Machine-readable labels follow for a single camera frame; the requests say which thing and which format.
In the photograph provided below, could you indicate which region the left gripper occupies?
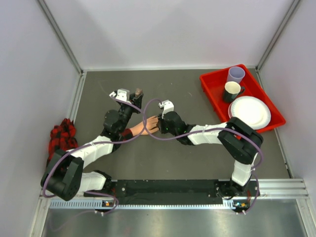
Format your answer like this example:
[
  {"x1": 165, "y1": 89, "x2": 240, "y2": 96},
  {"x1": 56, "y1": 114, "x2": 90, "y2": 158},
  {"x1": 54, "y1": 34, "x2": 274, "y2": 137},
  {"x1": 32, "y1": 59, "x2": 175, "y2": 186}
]
[{"x1": 118, "y1": 92, "x2": 143, "y2": 133}]

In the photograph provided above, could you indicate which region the glitter nail polish bottle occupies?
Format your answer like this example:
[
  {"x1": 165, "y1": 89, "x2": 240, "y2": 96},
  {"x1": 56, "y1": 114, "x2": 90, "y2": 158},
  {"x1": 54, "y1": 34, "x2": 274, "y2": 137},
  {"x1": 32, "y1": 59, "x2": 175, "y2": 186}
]
[{"x1": 135, "y1": 88, "x2": 143, "y2": 96}]

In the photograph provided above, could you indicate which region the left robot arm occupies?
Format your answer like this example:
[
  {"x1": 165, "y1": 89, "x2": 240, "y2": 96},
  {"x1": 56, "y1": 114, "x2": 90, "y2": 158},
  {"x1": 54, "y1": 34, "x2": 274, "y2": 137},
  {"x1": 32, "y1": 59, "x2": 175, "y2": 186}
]
[{"x1": 40, "y1": 89, "x2": 143, "y2": 201}]

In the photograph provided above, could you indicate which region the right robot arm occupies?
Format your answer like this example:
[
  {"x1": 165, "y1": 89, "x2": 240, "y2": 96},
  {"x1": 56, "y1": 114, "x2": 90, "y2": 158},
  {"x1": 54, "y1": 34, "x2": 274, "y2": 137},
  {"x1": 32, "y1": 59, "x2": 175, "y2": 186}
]
[{"x1": 158, "y1": 111, "x2": 264, "y2": 198}]

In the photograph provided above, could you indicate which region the mannequin hand with long nails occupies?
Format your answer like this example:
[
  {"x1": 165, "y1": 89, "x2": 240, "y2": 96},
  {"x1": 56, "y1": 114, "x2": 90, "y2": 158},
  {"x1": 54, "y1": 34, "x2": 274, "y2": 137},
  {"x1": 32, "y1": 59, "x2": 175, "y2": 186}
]
[{"x1": 130, "y1": 115, "x2": 160, "y2": 136}]

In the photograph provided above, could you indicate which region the red plastic tray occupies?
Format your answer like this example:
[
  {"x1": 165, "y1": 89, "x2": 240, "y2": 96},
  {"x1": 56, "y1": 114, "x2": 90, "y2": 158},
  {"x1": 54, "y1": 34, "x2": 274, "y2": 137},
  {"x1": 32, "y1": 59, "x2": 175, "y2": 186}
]
[{"x1": 199, "y1": 64, "x2": 286, "y2": 133}]

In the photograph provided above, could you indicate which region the black mug white inside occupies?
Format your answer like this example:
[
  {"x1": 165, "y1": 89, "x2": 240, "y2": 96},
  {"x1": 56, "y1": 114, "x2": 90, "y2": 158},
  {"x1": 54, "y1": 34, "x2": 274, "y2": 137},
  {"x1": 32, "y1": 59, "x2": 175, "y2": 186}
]
[{"x1": 222, "y1": 81, "x2": 245, "y2": 103}]

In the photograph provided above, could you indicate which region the red black plaid sleeve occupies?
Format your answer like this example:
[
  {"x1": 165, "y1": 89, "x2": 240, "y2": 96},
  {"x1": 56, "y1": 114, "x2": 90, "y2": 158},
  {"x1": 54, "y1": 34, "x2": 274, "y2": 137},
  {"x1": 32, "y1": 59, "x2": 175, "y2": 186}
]
[{"x1": 46, "y1": 118, "x2": 133, "y2": 166}]

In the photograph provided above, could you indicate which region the lavender plastic cup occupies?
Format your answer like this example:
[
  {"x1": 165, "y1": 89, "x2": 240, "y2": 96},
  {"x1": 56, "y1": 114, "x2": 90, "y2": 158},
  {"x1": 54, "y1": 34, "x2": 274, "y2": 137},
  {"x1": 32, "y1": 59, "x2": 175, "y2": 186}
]
[{"x1": 227, "y1": 66, "x2": 245, "y2": 84}]

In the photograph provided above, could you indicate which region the white paper plates stack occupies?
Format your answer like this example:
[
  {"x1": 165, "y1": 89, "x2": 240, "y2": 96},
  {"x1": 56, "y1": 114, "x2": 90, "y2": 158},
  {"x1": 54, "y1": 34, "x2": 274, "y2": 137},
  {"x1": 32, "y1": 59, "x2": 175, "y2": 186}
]
[{"x1": 228, "y1": 96, "x2": 272, "y2": 130}]

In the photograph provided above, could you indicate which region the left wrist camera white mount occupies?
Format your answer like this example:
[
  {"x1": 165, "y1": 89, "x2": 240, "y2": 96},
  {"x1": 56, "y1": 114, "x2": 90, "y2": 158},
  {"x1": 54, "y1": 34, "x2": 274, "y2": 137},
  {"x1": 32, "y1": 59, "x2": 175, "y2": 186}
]
[{"x1": 109, "y1": 88, "x2": 130, "y2": 102}]

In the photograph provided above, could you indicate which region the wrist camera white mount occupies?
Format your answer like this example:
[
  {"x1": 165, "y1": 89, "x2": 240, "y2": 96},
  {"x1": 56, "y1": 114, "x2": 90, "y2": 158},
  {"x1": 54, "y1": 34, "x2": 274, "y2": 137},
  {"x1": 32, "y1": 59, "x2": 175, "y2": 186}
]
[
  {"x1": 109, "y1": 88, "x2": 130, "y2": 102},
  {"x1": 158, "y1": 100, "x2": 174, "y2": 114}
]

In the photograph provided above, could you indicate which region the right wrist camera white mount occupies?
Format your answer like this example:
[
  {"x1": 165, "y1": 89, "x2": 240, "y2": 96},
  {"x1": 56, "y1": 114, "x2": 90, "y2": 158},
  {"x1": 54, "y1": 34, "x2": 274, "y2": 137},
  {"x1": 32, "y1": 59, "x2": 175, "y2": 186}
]
[{"x1": 158, "y1": 100, "x2": 174, "y2": 114}]

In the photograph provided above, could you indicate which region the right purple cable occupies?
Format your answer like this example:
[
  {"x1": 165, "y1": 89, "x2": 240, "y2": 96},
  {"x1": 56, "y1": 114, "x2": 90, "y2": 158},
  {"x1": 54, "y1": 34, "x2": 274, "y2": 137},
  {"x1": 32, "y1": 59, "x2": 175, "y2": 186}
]
[{"x1": 142, "y1": 98, "x2": 265, "y2": 215}]

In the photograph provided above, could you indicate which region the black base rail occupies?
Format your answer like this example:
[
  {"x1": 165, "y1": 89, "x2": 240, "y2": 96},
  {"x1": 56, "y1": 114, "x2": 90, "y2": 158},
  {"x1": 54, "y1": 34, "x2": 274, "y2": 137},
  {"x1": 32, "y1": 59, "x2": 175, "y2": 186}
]
[{"x1": 97, "y1": 179, "x2": 260, "y2": 204}]

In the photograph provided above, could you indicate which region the white cable duct strip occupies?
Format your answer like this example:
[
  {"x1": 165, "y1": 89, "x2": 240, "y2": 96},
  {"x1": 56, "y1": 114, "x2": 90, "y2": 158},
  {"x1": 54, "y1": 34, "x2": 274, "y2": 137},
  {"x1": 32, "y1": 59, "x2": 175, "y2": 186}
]
[{"x1": 49, "y1": 198, "x2": 246, "y2": 210}]

